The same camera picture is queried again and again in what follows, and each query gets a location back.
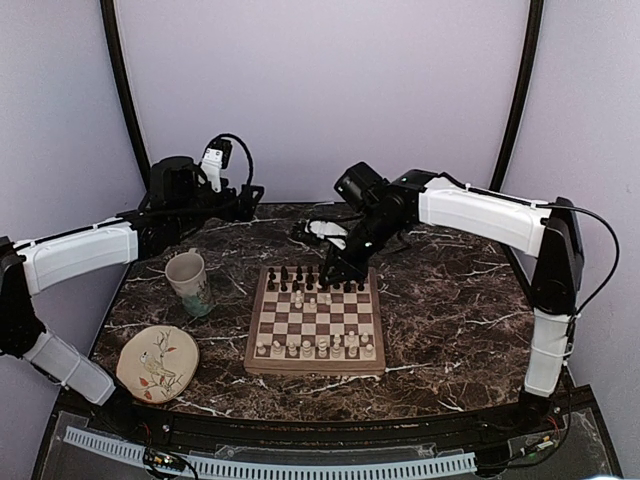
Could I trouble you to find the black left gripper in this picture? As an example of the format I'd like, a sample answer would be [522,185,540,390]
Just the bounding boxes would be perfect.
[172,177,264,235]

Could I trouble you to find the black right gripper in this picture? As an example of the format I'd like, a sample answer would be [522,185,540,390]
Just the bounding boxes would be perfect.
[320,209,406,284]

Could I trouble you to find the wooden chess board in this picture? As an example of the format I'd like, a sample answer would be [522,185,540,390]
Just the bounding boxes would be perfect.
[244,265,386,376]

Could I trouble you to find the white chess queen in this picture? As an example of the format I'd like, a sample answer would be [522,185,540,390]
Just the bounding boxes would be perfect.
[300,339,315,359]

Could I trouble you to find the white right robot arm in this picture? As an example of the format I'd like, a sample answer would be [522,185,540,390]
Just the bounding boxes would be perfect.
[305,162,584,434]

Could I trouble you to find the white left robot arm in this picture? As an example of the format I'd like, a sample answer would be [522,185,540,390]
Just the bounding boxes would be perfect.
[1,156,265,436]

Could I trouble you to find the floral ceramic mug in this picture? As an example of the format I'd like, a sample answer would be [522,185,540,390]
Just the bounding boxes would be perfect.
[164,248,213,318]

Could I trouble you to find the bird painted ceramic plate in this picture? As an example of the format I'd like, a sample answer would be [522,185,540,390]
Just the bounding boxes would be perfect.
[116,325,200,405]

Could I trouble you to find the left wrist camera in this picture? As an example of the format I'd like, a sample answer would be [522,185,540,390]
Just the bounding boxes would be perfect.
[200,138,232,193]

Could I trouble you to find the left black frame post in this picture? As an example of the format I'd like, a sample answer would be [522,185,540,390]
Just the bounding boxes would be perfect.
[99,0,151,187]

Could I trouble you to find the black frame post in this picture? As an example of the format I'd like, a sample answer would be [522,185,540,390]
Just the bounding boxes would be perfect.
[489,0,545,192]
[99,0,151,187]

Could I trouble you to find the black front rail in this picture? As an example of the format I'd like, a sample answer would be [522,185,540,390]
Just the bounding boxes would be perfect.
[165,413,500,446]

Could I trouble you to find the right black frame post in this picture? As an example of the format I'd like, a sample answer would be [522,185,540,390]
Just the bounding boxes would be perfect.
[489,0,545,192]

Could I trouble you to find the grey slotted cable duct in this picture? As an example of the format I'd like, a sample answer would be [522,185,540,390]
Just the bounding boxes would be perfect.
[63,427,477,479]

